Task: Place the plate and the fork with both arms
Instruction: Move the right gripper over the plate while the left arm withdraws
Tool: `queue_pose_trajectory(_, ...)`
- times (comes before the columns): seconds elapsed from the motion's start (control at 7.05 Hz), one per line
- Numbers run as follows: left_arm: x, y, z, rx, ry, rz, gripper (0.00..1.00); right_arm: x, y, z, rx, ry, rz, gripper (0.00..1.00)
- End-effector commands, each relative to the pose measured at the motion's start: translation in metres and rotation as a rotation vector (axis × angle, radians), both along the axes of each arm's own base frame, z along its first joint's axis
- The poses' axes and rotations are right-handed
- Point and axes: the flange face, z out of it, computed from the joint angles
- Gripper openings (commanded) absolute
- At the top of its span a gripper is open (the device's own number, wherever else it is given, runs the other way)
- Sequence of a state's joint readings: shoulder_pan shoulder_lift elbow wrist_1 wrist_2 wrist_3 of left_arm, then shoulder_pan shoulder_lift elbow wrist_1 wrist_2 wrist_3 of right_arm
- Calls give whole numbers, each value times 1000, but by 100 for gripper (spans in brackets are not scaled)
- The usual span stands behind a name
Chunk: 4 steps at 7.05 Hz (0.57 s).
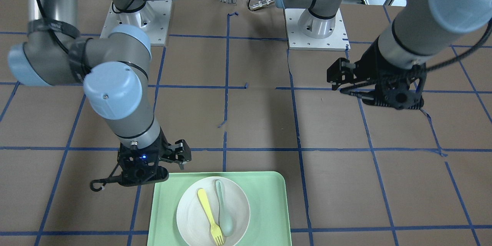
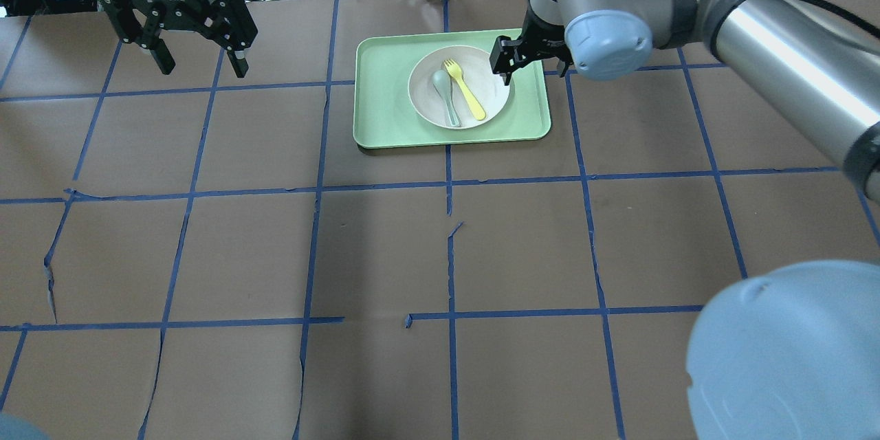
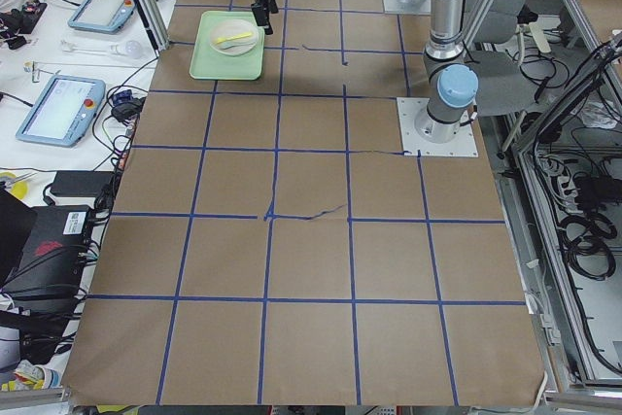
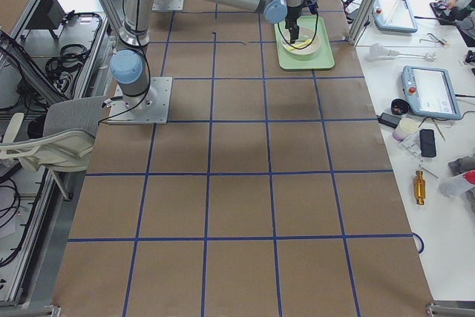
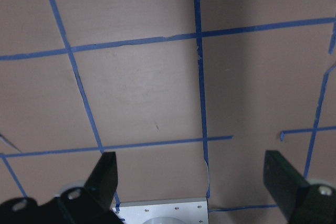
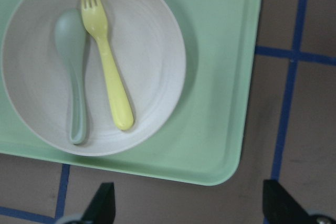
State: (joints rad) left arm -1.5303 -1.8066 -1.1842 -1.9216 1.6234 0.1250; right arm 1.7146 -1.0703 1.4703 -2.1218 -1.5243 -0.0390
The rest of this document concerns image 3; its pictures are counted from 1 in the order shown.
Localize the far teach pendant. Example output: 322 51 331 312
67 0 135 34

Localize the yellow plastic fork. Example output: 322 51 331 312
215 31 254 45

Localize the black laptop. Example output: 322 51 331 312
1 190 92 298

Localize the near teach pendant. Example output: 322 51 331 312
16 75 106 148

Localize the grey office chair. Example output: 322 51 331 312
465 0 536 117

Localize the teach pendant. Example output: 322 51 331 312
16 75 106 148
67 0 135 34

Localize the light green tray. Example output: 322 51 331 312
190 11 264 81

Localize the black power adapter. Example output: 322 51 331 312
43 170 113 206

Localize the green plastic spoon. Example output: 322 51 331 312
218 43 247 55

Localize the white round plate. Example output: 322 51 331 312
209 18 259 56

